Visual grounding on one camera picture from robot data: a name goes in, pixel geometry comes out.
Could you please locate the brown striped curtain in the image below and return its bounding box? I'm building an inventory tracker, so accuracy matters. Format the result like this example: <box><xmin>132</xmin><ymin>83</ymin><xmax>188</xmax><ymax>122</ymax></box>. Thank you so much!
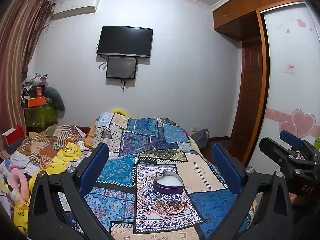
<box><xmin>0</xmin><ymin>0</ymin><xmax>56</xmax><ymax>140</ymax></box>

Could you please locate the red woven bracelet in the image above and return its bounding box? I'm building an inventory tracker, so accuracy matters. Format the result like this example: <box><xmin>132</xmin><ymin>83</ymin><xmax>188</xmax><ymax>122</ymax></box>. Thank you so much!
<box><xmin>164</xmin><ymin>200</ymin><xmax>187</xmax><ymax>215</ymax></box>

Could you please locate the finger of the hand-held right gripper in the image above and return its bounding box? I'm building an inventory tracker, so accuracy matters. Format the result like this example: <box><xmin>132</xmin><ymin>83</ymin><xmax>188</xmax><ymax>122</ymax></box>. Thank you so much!
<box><xmin>279</xmin><ymin>129</ymin><xmax>320</xmax><ymax>161</ymax></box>
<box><xmin>259</xmin><ymin>137</ymin><xmax>320</xmax><ymax>198</ymax></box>

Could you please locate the black wall television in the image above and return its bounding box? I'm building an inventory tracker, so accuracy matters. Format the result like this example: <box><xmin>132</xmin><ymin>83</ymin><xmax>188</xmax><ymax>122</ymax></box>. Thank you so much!
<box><xmin>97</xmin><ymin>26</ymin><xmax>154</xmax><ymax>58</ymax></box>

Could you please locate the orange striped quilt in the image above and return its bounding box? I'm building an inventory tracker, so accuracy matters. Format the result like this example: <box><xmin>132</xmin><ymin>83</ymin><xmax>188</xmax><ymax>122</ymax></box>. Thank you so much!
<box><xmin>15</xmin><ymin>124</ymin><xmax>83</xmax><ymax>168</ymax></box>

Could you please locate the white air conditioner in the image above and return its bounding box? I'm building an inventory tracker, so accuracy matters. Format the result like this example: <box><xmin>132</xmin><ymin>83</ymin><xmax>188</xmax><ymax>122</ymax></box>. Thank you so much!
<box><xmin>51</xmin><ymin>0</ymin><xmax>100</xmax><ymax>20</ymax></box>

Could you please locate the yellow printed cloth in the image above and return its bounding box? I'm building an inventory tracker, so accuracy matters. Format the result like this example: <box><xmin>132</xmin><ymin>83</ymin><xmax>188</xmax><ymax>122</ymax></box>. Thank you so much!
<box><xmin>11</xmin><ymin>175</ymin><xmax>34</xmax><ymax>233</ymax></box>

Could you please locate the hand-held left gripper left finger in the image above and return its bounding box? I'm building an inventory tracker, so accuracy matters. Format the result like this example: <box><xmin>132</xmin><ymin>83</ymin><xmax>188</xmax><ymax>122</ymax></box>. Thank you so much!
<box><xmin>27</xmin><ymin>142</ymin><xmax>116</xmax><ymax>240</ymax></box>

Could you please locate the dark bag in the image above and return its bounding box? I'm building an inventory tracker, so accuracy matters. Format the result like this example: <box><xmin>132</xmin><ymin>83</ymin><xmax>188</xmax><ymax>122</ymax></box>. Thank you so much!
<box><xmin>191</xmin><ymin>128</ymin><xmax>210</xmax><ymax>148</ymax></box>

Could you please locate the wooden overhead cabinet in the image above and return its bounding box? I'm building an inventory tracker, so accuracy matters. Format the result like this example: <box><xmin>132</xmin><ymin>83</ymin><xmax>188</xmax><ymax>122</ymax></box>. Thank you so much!
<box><xmin>212</xmin><ymin>0</ymin><xmax>311</xmax><ymax>41</ymax></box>

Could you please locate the patchwork printed blanket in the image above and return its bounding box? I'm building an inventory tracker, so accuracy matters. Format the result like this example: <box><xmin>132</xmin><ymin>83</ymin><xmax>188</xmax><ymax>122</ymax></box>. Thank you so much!
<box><xmin>59</xmin><ymin>112</ymin><xmax>258</xmax><ymax>240</ymax></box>

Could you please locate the white clutter pile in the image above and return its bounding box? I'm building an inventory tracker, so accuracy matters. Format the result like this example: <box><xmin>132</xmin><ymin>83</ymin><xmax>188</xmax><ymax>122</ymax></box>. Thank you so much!
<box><xmin>21</xmin><ymin>72</ymin><xmax>48</xmax><ymax>91</ymax></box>

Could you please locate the purple heart-shaped tin box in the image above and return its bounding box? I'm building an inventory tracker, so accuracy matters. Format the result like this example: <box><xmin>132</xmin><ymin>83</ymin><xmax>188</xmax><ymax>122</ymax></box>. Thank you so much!
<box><xmin>153</xmin><ymin>172</ymin><xmax>184</xmax><ymax>194</ymax></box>

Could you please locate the orange box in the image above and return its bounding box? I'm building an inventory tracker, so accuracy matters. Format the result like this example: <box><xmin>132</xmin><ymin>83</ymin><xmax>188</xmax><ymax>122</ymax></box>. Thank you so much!
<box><xmin>27</xmin><ymin>96</ymin><xmax>47</xmax><ymax>108</ymax></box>

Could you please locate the red and white box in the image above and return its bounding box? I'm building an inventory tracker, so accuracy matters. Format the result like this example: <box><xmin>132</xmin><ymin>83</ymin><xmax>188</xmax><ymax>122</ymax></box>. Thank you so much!
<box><xmin>2</xmin><ymin>125</ymin><xmax>25</xmax><ymax>147</ymax></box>

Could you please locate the small black wall monitor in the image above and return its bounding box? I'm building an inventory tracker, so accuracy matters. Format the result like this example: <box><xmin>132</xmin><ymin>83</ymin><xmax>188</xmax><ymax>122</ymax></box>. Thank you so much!
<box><xmin>106</xmin><ymin>56</ymin><xmax>138</xmax><ymax>80</ymax></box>

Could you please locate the black television cable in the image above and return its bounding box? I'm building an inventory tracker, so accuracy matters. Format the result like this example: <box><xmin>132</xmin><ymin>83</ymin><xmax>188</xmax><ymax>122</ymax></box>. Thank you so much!
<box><xmin>96</xmin><ymin>42</ymin><xmax>108</xmax><ymax>71</ymax></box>

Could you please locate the pink plush toy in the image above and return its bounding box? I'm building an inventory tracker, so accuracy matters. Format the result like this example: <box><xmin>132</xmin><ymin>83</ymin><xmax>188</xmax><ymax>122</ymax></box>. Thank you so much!
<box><xmin>9</xmin><ymin>172</ymin><xmax>31</xmax><ymax>201</ymax></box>

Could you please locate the green patterned cloth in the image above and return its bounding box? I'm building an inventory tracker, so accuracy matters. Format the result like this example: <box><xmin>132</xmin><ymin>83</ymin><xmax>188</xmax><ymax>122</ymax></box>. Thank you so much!
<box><xmin>24</xmin><ymin>104</ymin><xmax>59</xmax><ymax>128</ymax></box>

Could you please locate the yellow pillow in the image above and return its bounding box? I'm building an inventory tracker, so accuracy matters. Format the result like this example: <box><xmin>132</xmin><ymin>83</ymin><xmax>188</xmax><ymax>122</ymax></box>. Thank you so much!
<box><xmin>110</xmin><ymin>107</ymin><xmax>129</xmax><ymax>117</ymax></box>

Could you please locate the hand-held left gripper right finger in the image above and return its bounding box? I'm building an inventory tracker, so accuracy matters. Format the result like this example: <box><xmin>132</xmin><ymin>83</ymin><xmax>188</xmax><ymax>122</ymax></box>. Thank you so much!
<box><xmin>211</xmin><ymin>143</ymin><xmax>294</xmax><ymax>240</ymax></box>

